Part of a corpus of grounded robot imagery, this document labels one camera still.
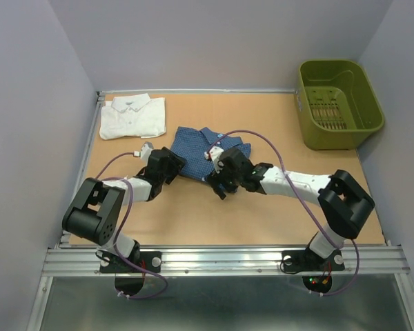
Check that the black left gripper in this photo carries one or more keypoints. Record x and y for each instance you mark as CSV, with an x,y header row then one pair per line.
x,y
176,163

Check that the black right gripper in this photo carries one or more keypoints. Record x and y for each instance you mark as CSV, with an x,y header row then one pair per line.
x,y
214,179

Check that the blue checkered long sleeve shirt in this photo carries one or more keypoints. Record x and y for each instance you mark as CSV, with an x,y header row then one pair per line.
x,y
191,144

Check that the white shirt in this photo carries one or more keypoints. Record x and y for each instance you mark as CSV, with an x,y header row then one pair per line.
x,y
133,116

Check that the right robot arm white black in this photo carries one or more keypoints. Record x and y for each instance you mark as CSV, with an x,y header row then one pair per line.
x,y
344,202

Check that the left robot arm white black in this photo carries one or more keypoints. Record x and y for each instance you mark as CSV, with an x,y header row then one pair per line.
x,y
94,211

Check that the green plastic basket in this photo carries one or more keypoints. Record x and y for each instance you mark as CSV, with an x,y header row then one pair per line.
x,y
336,106

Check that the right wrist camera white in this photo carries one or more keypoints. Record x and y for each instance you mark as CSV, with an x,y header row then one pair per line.
x,y
213,156

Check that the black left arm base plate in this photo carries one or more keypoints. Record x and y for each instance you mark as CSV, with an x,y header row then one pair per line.
x,y
113,264

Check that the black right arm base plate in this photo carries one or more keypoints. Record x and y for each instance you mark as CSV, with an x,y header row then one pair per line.
x,y
296,261

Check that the aluminium mounting rail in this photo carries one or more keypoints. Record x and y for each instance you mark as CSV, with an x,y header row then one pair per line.
x,y
220,261

